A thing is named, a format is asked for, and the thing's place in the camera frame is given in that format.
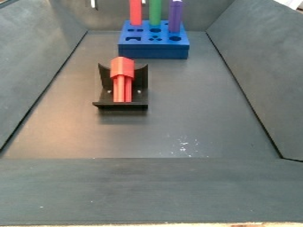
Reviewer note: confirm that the red three prong object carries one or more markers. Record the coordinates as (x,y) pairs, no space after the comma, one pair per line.
(121,75)

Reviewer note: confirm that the black curved fixture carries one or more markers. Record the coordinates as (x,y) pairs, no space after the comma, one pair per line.
(138,101)

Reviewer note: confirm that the blue shape sorter block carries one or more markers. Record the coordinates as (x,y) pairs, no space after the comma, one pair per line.
(152,42)

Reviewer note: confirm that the purple star peg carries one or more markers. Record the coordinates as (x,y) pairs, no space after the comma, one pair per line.
(174,15)

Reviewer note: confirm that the green cylinder peg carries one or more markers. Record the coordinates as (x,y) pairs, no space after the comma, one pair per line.
(154,12)

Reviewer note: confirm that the red rectangular peg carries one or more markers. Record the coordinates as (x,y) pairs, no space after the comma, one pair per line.
(134,12)

